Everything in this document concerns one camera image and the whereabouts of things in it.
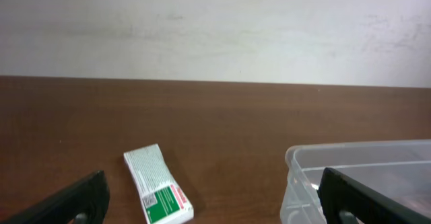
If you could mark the white green sachet packet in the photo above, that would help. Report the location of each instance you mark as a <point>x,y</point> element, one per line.
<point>162,199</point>

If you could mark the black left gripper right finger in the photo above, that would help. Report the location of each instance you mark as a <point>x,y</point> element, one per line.
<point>345,200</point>

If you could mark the clear plastic container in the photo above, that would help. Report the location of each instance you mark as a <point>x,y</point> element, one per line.
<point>400,170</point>

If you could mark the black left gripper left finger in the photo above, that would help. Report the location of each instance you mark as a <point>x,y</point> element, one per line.
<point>84,201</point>

